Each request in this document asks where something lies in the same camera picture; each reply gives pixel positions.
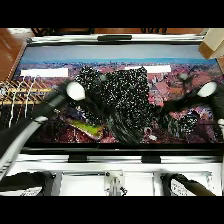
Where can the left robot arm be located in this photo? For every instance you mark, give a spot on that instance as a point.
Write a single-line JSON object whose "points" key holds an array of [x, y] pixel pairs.
{"points": [[50, 105]]}

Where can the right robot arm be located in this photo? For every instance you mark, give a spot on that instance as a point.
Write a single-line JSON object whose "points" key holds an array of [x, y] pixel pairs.
{"points": [[200, 95]]}

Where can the cardboard box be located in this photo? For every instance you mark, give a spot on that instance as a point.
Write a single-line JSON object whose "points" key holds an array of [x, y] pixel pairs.
{"points": [[213, 46]]}

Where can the black white-speckled shirt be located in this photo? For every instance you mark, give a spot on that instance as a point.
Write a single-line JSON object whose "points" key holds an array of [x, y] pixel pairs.
{"points": [[126, 96]]}

